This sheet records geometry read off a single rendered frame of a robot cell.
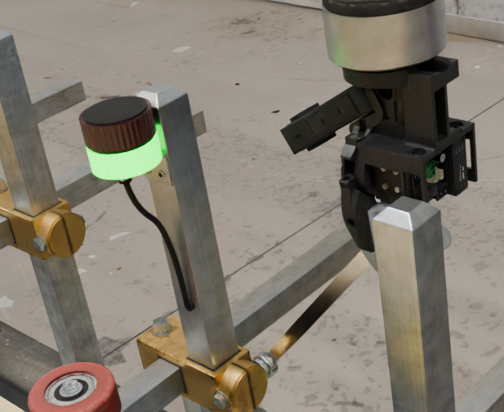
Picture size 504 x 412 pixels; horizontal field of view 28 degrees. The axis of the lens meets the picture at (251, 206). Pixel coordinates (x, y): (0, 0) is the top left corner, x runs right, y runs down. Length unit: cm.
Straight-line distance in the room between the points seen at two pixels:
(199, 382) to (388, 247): 33
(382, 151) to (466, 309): 176
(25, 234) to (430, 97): 53
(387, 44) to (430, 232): 14
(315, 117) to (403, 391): 23
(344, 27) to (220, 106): 306
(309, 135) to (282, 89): 300
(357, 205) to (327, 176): 236
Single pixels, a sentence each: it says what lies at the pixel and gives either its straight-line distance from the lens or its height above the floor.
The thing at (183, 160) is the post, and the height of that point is 109.
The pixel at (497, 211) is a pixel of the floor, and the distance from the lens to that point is 291.
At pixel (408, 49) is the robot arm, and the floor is 120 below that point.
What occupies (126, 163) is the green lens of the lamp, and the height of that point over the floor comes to 112.
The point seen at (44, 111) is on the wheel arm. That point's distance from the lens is 146.
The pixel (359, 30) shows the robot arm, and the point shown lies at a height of 121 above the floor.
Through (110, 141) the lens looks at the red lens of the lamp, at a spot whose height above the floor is 114.
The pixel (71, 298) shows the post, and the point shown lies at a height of 86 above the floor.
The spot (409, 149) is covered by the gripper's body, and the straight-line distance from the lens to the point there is 78.
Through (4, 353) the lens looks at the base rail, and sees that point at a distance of 141.
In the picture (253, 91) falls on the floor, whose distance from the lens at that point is 387.
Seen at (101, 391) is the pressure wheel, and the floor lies 91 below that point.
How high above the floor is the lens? 146
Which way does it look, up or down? 28 degrees down
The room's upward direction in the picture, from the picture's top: 10 degrees counter-clockwise
